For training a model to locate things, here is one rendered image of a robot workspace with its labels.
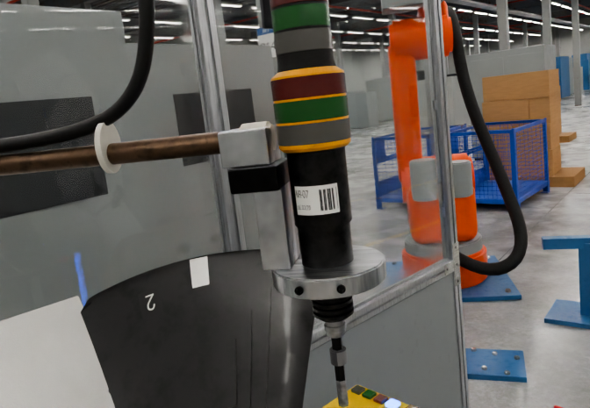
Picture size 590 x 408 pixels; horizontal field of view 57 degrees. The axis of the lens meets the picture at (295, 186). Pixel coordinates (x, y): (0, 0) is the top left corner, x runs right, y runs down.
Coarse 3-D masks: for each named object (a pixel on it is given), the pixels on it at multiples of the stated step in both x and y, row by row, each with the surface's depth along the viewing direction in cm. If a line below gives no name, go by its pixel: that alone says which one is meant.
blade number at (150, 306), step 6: (156, 288) 50; (138, 294) 50; (144, 294) 50; (150, 294) 50; (156, 294) 50; (144, 300) 50; (150, 300) 49; (156, 300) 49; (144, 306) 49; (150, 306) 49; (156, 306) 49; (144, 312) 49; (150, 312) 49; (156, 312) 49; (144, 318) 49
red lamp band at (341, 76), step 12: (276, 84) 30; (288, 84) 30; (300, 84) 30; (312, 84) 29; (324, 84) 30; (336, 84) 30; (276, 96) 31; (288, 96) 30; (300, 96) 30; (312, 96) 30
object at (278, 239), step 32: (256, 128) 31; (224, 160) 32; (256, 160) 32; (256, 192) 31; (288, 192) 33; (288, 224) 32; (288, 256) 32; (384, 256) 33; (288, 288) 31; (320, 288) 30; (352, 288) 30
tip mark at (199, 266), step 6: (198, 258) 52; (204, 258) 52; (192, 264) 51; (198, 264) 51; (204, 264) 51; (192, 270) 51; (198, 270) 51; (204, 270) 51; (192, 276) 50; (198, 276) 50; (204, 276) 50; (192, 282) 50; (198, 282) 50; (204, 282) 50; (192, 288) 50
